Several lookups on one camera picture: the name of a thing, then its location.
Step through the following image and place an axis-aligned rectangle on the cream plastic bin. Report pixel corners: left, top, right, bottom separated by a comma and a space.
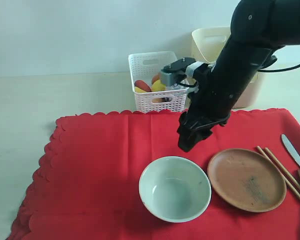
191, 26, 265, 109

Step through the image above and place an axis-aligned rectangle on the red sausage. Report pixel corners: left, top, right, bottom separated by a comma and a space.
134, 80, 152, 93

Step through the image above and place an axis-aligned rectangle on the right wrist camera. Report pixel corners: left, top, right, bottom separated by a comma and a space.
159, 57, 210, 88

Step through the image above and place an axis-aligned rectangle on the silver table knife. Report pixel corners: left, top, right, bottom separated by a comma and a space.
281, 134, 300, 167

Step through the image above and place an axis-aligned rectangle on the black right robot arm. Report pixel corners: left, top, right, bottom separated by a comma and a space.
177, 0, 300, 152

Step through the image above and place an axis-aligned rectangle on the pale green bowl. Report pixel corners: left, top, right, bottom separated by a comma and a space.
138, 156, 212, 223

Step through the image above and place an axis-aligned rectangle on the wooden chopstick left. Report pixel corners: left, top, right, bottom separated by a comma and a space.
255, 146, 300, 201

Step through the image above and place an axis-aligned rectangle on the yellow round fruit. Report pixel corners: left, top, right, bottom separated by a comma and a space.
151, 79, 166, 92

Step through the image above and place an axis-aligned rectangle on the orange cheese wedge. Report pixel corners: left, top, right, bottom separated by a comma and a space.
134, 86, 147, 94

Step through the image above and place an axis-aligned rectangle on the orange fried nugget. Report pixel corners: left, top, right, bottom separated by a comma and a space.
151, 73, 161, 84

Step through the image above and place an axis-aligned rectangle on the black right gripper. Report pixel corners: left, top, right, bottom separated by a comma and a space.
177, 99, 232, 152

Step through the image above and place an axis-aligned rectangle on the red scalloped table cloth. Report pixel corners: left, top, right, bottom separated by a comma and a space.
9, 108, 300, 240

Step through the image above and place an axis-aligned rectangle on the brown oval plate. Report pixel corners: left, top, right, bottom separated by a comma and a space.
207, 148, 287, 213

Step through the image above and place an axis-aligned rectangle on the white woven plastic basket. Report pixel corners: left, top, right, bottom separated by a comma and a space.
128, 51, 188, 113

